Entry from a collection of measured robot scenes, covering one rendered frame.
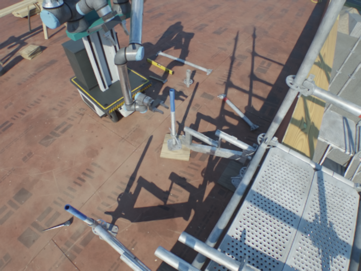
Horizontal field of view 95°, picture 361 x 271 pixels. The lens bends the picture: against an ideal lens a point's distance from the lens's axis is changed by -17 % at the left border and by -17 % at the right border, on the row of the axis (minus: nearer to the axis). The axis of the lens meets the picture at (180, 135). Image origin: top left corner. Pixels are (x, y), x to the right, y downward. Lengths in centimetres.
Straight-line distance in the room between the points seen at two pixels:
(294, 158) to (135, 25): 157
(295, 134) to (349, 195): 54
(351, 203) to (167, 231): 137
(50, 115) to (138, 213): 187
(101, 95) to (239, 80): 196
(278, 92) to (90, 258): 303
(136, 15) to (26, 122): 211
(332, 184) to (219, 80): 215
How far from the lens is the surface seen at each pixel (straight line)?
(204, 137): 172
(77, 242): 202
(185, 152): 210
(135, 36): 176
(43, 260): 216
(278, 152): 138
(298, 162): 140
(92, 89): 256
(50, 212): 223
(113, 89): 245
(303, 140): 162
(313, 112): 190
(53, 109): 311
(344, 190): 150
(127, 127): 241
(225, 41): 417
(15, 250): 235
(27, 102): 354
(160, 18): 518
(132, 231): 187
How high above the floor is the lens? 180
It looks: 53 degrees down
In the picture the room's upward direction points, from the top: straight up
